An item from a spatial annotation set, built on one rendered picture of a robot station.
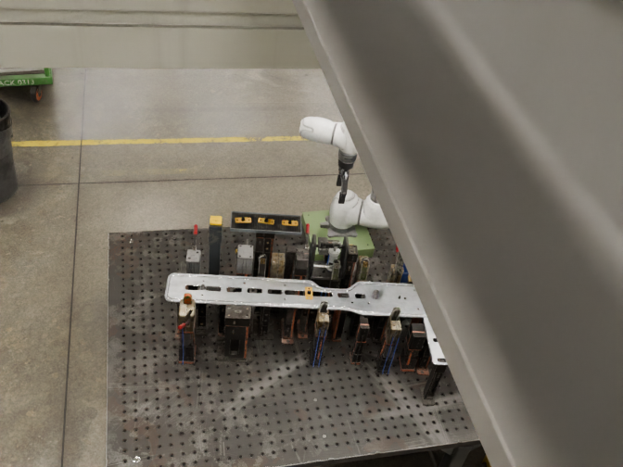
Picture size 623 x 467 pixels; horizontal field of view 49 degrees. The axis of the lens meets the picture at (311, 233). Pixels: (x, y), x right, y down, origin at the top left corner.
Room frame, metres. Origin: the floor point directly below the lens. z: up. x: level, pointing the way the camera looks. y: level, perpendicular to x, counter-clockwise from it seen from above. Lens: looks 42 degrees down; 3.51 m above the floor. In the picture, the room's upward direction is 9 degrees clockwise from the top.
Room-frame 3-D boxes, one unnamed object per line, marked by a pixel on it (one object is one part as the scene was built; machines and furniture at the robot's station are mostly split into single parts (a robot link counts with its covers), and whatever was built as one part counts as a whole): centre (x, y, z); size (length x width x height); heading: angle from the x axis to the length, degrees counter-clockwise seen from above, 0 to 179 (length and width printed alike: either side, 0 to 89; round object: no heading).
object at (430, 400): (2.07, -0.70, 0.84); 0.11 x 0.06 x 0.29; 8
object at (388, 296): (2.34, -0.02, 1.00); 1.38 x 0.22 x 0.02; 98
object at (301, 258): (2.54, 0.03, 0.89); 0.13 x 0.11 x 0.38; 8
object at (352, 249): (2.60, -0.23, 0.91); 0.07 x 0.05 x 0.42; 8
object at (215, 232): (2.61, 0.50, 0.92); 0.08 x 0.08 x 0.44; 8
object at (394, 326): (2.21, -0.47, 0.87); 0.12 x 0.09 x 0.35; 8
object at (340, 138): (2.62, -0.09, 1.80); 0.13 x 0.11 x 0.16; 83
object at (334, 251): (2.57, -0.10, 0.94); 0.18 x 0.13 x 0.49; 98
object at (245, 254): (2.47, 0.31, 0.90); 0.13 x 0.10 x 0.41; 8
